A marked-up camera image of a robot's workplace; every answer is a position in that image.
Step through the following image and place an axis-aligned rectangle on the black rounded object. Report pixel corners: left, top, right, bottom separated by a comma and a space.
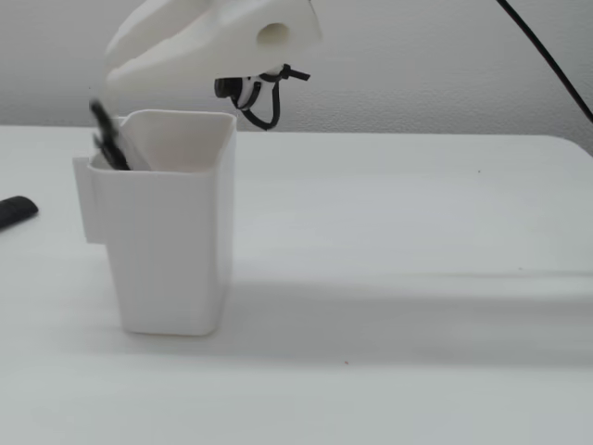
0, 195, 40, 231

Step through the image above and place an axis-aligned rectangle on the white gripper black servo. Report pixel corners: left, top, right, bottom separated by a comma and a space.
104, 0, 324, 120

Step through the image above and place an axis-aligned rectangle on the clear black gel pen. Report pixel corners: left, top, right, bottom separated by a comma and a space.
88, 98, 132, 172

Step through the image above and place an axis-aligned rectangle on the black cable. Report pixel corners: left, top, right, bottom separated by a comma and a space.
497, 0, 593, 124

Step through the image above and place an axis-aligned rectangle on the white plastic pen holder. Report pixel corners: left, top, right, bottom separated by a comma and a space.
72, 108, 239, 337

